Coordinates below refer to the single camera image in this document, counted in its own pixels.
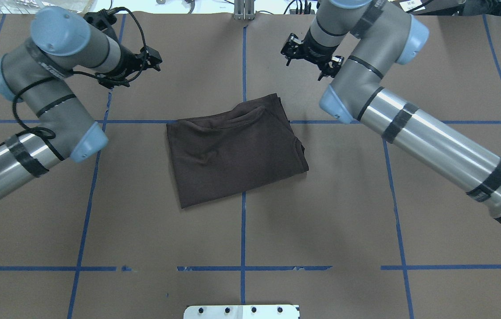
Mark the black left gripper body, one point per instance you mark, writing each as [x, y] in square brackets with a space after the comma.
[127, 62]

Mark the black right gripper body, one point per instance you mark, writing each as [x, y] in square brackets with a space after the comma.
[314, 49]

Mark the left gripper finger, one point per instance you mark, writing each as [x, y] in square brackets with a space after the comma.
[152, 59]

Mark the dark brown t-shirt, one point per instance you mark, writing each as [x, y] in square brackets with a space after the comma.
[220, 155]

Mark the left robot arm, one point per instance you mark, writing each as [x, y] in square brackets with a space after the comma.
[55, 124]

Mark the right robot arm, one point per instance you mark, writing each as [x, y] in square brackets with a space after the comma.
[356, 42]

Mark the aluminium frame post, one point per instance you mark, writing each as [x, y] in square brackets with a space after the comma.
[244, 9]

